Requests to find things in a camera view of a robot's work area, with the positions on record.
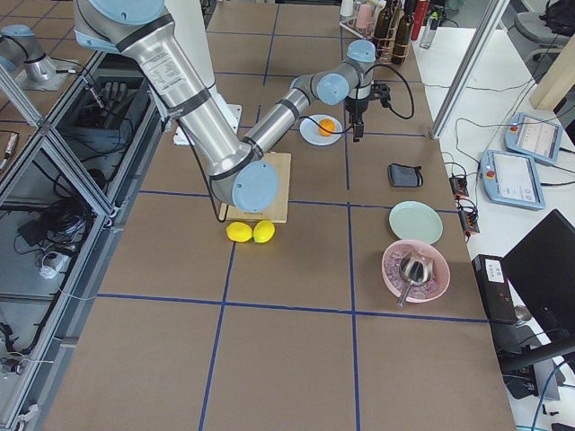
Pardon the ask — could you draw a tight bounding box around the metal scoop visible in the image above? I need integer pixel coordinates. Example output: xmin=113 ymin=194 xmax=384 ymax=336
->
xmin=396 ymin=250 xmax=434 ymax=308

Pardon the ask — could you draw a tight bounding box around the far teach pendant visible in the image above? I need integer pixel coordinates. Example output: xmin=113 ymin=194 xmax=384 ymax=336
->
xmin=504 ymin=112 xmax=564 ymax=165

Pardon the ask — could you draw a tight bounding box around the light blue plate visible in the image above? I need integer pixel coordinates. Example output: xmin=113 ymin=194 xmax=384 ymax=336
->
xmin=299 ymin=114 xmax=343 ymax=146

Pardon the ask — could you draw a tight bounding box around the teach pendant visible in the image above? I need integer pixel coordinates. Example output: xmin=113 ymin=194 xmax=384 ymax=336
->
xmin=480 ymin=150 xmax=545 ymax=210
xmin=504 ymin=112 xmax=564 ymax=165

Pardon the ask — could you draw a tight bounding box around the black computer box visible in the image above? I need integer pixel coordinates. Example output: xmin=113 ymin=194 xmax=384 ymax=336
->
xmin=472 ymin=254 xmax=518 ymax=325

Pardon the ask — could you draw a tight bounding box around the pink bowl with ice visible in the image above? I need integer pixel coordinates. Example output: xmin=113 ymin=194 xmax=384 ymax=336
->
xmin=381 ymin=240 xmax=451 ymax=307

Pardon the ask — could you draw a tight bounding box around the upper yellow lemon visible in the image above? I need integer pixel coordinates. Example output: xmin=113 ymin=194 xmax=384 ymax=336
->
xmin=252 ymin=220 xmax=276 ymax=243

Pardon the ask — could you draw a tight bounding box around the folded grey cloth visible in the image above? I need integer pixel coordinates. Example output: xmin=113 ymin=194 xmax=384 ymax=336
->
xmin=387 ymin=163 xmax=423 ymax=188

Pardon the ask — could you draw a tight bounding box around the dark wine bottle left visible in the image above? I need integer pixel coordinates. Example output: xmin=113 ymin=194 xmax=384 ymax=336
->
xmin=391 ymin=0 xmax=417 ymax=66

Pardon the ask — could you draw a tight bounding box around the near teach pendant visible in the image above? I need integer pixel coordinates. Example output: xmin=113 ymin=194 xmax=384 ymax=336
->
xmin=480 ymin=150 xmax=545 ymax=210

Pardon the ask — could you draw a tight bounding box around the lower yellow lemon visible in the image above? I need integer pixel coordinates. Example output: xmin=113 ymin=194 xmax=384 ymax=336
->
xmin=226 ymin=221 xmax=253 ymax=242

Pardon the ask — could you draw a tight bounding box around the copper wire bottle rack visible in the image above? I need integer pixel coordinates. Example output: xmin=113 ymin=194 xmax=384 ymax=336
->
xmin=372 ymin=35 xmax=410 ymax=66

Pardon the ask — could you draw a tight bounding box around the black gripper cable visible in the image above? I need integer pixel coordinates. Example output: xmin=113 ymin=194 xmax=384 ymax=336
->
xmin=299 ymin=64 xmax=416 ymax=136

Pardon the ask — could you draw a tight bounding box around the light green plate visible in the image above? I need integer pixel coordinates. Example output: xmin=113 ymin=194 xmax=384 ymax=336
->
xmin=388 ymin=201 xmax=444 ymax=244

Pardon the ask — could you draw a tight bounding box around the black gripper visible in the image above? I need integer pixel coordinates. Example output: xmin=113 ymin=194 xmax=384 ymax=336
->
xmin=344 ymin=84 xmax=371 ymax=143

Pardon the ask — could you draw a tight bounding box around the aluminium frame post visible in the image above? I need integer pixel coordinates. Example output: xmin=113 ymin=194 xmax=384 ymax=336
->
xmin=430 ymin=0 xmax=509 ymax=139

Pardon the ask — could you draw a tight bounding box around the orange fruit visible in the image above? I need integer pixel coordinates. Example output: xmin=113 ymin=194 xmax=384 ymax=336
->
xmin=317 ymin=118 xmax=337 ymax=136

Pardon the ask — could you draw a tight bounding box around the yellow lemon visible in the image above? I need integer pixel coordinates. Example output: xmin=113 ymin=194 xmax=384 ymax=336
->
xmin=226 ymin=221 xmax=253 ymax=242
xmin=252 ymin=220 xmax=276 ymax=243

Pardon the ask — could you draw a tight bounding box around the wooden cutting board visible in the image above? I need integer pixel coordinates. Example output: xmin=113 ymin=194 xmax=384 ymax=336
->
xmin=220 ymin=152 xmax=292 ymax=224

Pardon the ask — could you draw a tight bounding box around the black computer monitor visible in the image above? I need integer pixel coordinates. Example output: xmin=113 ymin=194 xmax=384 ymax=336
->
xmin=502 ymin=209 xmax=574 ymax=340

